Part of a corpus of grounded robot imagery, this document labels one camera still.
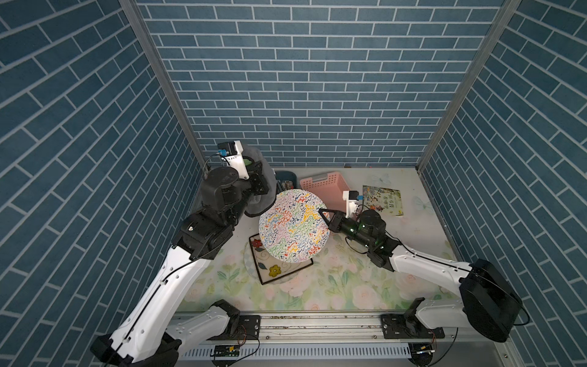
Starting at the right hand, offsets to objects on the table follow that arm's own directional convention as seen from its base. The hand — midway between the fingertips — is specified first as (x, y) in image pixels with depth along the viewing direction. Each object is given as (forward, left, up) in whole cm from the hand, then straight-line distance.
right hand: (322, 211), depth 76 cm
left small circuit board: (-38, +28, -26) cm, 54 cm away
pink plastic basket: (+30, -4, -22) cm, 38 cm away
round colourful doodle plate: (-4, +10, -5) cm, 12 cm away
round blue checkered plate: (-12, +26, -23) cm, 36 cm away
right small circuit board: (-34, -33, -24) cm, 54 cm away
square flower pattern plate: (-13, +18, -21) cm, 31 cm away
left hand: (-1, +15, +22) cm, 27 cm away
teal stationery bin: (+31, +18, -20) cm, 41 cm away
